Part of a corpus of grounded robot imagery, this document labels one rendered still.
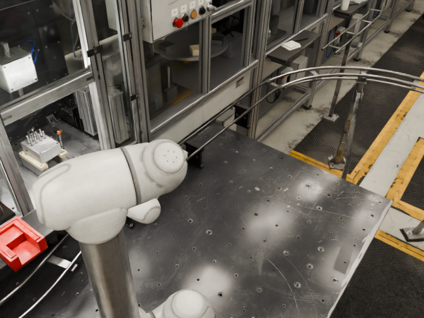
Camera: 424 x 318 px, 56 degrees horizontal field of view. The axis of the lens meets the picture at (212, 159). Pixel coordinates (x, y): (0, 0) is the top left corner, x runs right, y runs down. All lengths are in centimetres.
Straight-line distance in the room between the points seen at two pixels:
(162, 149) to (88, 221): 20
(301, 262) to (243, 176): 55
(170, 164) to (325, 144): 276
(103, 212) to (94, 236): 7
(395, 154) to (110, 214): 302
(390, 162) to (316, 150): 59
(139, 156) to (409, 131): 333
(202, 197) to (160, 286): 50
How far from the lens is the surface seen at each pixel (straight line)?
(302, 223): 186
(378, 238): 285
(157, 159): 80
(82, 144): 191
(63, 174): 83
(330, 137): 358
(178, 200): 190
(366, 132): 375
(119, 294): 105
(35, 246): 152
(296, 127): 364
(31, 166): 180
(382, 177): 334
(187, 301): 126
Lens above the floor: 204
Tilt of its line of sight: 40 degrees down
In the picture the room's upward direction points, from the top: 2 degrees clockwise
